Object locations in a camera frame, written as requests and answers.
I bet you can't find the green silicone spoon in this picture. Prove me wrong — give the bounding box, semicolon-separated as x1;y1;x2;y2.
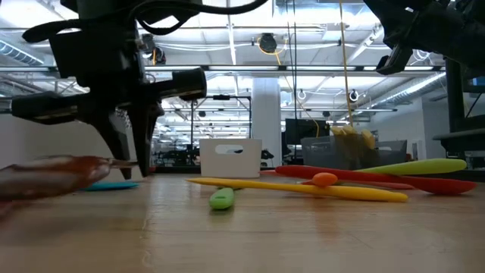
358;157;468;176

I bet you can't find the blue silicone spatula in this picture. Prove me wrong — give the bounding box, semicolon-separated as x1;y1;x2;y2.
81;180;140;193

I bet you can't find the red silicone spoon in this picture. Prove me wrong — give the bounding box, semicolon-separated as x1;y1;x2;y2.
275;165;477;196

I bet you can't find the silver air duct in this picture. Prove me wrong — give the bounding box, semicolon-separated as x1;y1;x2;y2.
0;37;46;67
373;71;448;109

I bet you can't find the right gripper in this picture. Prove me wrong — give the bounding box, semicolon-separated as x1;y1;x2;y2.
363;0;429;76

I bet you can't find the white building column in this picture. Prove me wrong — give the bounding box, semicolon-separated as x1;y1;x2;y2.
251;77;283;168

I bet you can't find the grey translucent plastic bin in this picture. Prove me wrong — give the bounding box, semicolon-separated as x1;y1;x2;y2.
301;134;408;171

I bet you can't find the black background stand frame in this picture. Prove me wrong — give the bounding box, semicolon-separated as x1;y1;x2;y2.
189;93;253;140

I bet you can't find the black background monitor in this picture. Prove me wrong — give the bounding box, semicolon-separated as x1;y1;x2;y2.
284;118;330;146

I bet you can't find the yellow silicone spatula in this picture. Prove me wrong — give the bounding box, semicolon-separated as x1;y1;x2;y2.
186;177;409;202

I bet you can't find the grey computer cart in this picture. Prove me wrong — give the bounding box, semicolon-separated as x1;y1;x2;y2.
433;56;485;171

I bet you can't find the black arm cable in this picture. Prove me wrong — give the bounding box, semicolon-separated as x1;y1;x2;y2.
21;0;270;43

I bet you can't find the large white plastic bin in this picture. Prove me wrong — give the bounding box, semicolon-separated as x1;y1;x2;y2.
0;113;152;183

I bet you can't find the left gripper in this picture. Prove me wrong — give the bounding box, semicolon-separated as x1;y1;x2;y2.
11;20;208;181

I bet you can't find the black computer monitor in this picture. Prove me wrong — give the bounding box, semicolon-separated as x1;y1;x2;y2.
465;74;485;94

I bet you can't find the yellow hanging cable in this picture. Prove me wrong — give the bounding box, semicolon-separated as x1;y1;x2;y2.
338;0;355;130

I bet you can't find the ceiling light rail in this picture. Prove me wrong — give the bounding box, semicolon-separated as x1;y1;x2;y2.
0;64;446;73

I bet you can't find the small white plastic bin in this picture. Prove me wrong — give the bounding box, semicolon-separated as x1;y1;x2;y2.
199;138;263;179

